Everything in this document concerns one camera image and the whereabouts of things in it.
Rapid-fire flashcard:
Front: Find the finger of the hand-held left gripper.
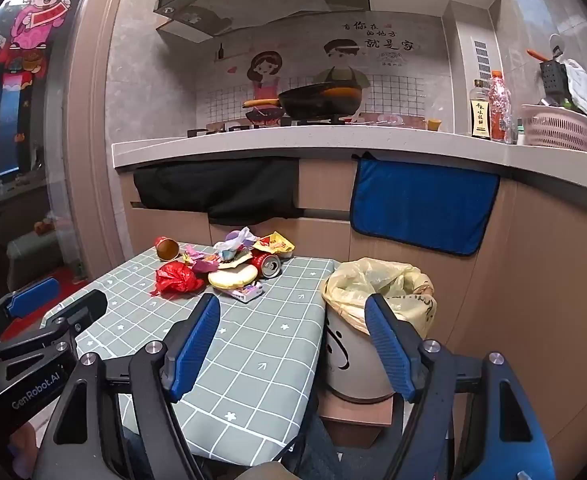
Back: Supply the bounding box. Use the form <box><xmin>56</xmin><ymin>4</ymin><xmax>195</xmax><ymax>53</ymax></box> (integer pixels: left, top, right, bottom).
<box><xmin>0</xmin><ymin>289</ymin><xmax>109</xmax><ymax>361</ymax></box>
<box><xmin>0</xmin><ymin>276</ymin><xmax>61</xmax><ymax>346</ymax></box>

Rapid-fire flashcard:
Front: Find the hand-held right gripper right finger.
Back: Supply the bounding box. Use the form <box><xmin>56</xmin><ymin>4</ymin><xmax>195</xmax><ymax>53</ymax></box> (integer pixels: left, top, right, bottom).
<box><xmin>364</xmin><ymin>294</ymin><xmax>557</xmax><ymax>480</ymax></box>

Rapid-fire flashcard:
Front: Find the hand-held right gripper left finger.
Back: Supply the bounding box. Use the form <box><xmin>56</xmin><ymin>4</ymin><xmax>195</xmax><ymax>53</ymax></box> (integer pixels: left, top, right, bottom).
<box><xmin>33</xmin><ymin>292</ymin><xmax>222</xmax><ymax>480</ymax></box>

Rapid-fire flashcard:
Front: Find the white waste bin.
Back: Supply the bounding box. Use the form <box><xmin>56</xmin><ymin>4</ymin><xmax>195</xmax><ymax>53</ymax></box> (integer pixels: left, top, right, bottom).
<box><xmin>323</xmin><ymin>305</ymin><xmax>437</xmax><ymax>403</ymax></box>

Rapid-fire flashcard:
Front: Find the white trash bin with liner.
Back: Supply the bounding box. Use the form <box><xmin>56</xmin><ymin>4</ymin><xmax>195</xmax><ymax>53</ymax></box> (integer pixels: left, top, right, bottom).
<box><xmin>321</xmin><ymin>257</ymin><xmax>437</xmax><ymax>338</ymax></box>

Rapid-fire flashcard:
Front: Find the yellow round scouring pad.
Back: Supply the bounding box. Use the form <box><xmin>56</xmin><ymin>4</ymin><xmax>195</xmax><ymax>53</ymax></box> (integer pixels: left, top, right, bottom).
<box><xmin>208</xmin><ymin>265</ymin><xmax>259</xmax><ymax>291</ymax></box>

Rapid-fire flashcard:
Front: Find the yellow snack packet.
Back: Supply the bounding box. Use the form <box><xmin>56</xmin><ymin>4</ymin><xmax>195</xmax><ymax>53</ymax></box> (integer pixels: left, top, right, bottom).
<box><xmin>252</xmin><ymin>231</ymin><xmax>295</xmax><ymax>259</ymax></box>

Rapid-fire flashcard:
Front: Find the red floor mat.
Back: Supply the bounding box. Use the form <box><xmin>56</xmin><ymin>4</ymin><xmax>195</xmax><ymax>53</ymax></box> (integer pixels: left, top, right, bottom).
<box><xmin>38</xmin><ymin>264</ymin><xmax>90</xmax><ymax>288</ymax></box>

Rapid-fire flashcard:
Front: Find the red plastic bag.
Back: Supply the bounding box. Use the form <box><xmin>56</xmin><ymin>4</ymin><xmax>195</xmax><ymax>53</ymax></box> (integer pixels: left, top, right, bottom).
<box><xmin>149</xmin><ymin>261</ymin><xmax>206</xmax><ymax>297</ymax></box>

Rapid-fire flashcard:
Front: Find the green grid tablecloth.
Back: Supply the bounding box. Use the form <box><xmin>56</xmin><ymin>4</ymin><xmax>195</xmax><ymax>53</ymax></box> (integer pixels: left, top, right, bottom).
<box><xmin>40</xmin><ymin>245</ymin><xmax>339</xmax><ymax>461</ymax></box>

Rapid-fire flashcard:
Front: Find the red paper cup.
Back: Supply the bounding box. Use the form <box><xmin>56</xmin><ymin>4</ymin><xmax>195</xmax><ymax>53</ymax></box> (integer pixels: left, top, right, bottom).
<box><xmin>154</xmin><ymin>236</ymin><xmax>180</xmax><ymax>262</ymax></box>

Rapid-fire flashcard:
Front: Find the red soda can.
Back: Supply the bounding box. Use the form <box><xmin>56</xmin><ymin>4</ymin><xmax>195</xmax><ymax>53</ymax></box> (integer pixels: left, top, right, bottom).
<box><xmin>250</xmin><ymin>252</ymin><xmax>281</xmax><ymax>278</ymax></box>

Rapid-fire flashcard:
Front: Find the white crumpled tissue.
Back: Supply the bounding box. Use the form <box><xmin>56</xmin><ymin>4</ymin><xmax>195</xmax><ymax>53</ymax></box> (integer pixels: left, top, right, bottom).
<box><xmin>237</xmin><ymin>226</ymin><xmax>260</xmax><ymax>251</ymax></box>

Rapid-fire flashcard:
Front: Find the blue towel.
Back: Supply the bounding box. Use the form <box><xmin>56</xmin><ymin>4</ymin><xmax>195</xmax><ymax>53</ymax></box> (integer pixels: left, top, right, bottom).
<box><xmin>350</xmin><ymin>152</ymin><xmax>501</xmax><ymax>257</ymax></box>

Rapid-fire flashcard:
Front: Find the wooden kitchen cabinet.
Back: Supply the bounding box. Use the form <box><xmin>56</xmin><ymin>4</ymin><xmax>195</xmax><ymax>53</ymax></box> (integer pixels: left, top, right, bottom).
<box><xmin>118</xmin><ymin>157</ymin><xmax>587</xmax><ymax>421</ymax></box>

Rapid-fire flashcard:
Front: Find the black cloth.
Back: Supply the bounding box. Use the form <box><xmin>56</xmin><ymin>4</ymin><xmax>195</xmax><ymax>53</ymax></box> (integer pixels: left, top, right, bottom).
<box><xmin>133</xmin><ymin>157</ymin><xmax>300</xmax><ymax>226</ymax></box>

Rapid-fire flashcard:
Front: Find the grey kitchen countertop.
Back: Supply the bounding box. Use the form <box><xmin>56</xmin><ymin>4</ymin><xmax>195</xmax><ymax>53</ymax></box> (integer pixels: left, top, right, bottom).
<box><xmin>112</xmin><ymin>122</ymin><xmax>587</xmax><ymax>196</ymax></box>

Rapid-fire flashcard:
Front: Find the gas stove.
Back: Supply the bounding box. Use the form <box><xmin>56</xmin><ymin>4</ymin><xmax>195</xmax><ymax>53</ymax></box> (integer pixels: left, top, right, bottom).
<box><xmin>187</xmin><ymin>115</ymin><xmax>374</xmax><ymax>137</ymax></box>

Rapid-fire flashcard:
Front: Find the dark sauce bottle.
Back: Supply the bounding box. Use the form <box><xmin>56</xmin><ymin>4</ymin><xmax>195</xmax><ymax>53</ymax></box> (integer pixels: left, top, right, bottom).
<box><xmin>470</xmin><ymin>79</ymin><xmax>494</xmax><ymax>141</ymax></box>

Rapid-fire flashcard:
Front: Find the orange drink bottle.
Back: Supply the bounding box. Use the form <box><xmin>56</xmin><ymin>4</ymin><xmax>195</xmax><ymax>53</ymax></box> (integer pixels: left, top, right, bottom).
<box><xmin>489</xmin><ymin>70</ymin><xmax>512</xmax><ymax>142</ymax></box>

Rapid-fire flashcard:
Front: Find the festive window decal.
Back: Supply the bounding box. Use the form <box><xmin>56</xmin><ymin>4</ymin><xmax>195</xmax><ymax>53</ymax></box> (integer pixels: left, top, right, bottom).
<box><xmin>0</xmin><ymin>0</ymin><xmax>89</xmax><ymax>76</ymax></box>

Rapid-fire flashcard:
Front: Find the pink plastic basket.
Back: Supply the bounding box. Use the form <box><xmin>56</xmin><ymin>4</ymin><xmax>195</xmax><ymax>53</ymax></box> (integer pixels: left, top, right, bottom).
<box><xmin>520</xmin><ymin>104</ymin><xmax>587</xmax><ymax>152</ymax></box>

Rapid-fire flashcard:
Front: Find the white vent grille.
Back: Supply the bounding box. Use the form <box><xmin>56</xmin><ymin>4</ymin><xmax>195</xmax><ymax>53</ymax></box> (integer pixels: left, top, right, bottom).
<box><xmin>473</xmin><ymin>40</ymin><xmax>490</xmax><ymax>77</ymax></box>

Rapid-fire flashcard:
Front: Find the black utensil holder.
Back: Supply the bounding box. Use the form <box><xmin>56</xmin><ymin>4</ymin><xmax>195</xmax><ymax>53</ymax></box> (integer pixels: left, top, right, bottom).
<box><xmin>540</xmin><ymin>59</ymin><xmax>570</xmax><ymax>96</ymax></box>

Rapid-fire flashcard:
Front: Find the range hood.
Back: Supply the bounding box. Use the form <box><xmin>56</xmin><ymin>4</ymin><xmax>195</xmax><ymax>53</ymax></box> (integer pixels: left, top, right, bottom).
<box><xmin>153</xmin><ymin>0</ymin><xmax>371</xmax><ymax>43</ymax></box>

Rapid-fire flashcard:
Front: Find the black wok with orange handle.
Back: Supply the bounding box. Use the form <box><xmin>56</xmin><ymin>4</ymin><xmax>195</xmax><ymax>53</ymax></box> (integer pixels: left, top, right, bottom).
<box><xmin>242</xmin><ymin>82</ymin><xmax>365</xmax><ymax>121</ymax></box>

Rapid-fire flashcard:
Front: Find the cartoon wall sticker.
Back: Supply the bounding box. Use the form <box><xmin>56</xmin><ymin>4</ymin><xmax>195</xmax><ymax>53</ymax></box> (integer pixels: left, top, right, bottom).
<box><xmin>193</xmin><ymin>12</ymin><xmax>454</xmax><ymax>128</ymax></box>

